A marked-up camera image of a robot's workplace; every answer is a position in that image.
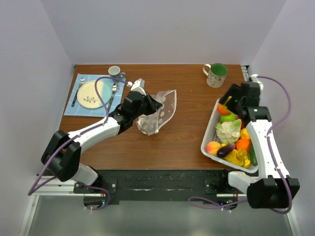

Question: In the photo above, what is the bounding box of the blue placemat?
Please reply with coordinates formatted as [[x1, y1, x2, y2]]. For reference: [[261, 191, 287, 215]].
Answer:
[[64, 74, 125, 118]]

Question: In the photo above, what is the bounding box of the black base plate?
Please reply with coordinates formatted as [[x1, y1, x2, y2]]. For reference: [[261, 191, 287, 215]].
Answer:
[[74, 169, 243, 206]]

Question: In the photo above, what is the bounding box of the small orange tangerine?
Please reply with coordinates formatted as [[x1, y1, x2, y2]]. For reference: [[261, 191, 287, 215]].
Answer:
[[236, 139, 251, 152]]

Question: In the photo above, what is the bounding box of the polka dot zip bag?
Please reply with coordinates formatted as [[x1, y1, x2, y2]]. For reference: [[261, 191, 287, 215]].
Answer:
[[136, 90, 177, 136]]

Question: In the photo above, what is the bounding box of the green interior floral mug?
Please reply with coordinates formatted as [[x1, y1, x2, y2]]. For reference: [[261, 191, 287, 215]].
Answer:
[[202, 63, 228, 88]]

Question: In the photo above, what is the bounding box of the green apple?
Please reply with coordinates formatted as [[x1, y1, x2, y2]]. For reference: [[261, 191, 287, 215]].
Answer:
[[220, 113, 237, 123]]

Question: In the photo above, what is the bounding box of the peach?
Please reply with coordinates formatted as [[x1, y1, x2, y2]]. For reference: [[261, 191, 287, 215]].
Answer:
[[206, 141, 221, 156]]

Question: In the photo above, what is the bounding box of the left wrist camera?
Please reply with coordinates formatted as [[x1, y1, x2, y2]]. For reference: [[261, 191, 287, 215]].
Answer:
[[126, 78, 146, 95]]

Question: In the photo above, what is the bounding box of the spoon with black handle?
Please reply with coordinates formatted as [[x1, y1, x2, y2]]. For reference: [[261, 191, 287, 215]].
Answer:
[[107, 83, 120, 112]]

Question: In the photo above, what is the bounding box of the green cucumber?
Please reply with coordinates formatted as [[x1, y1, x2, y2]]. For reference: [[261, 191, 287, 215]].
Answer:
[[249, 143, 258, 166]]

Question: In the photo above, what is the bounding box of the purple eggplant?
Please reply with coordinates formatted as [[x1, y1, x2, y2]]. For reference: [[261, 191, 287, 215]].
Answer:
[[216, 143, 236, 158]]

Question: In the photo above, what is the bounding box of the cream and blue plate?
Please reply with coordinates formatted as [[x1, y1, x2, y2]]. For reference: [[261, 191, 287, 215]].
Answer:
[[77, 80, 112, 109]]

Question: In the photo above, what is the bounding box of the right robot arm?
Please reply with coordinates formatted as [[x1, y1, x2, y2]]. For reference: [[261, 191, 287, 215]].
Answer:
[[219, 82, 300, 214]]

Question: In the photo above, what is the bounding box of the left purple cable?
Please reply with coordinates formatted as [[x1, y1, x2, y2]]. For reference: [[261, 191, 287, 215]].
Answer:
[[27, 76, 132, 210]]

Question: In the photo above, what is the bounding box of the small grey cup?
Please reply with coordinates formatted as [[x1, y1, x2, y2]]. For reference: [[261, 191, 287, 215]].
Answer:
[[108, 65, 126, 83]]

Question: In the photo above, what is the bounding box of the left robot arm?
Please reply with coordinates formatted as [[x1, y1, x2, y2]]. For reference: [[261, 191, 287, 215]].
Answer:
[[41, 91, 162, 193]]

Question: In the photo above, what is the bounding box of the yellow banana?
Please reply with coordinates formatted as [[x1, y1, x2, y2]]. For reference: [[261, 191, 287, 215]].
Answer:
[[224, 148, 251, 168]]

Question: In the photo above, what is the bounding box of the fork with black handle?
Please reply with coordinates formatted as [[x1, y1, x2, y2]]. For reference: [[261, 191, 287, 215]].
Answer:
[[71, 77, 85, 107]]

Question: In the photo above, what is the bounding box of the cabbage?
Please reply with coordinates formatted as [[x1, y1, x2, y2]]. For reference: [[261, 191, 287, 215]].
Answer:
[[216, 119, 242, 144]]

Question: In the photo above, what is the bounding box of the white plastic basket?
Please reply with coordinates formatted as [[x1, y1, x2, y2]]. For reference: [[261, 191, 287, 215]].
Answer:
[[201, 100, 273, 175]]

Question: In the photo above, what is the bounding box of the orange fruit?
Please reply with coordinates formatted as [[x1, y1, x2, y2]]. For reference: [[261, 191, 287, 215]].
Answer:
[[218, 104, 231, 116]]

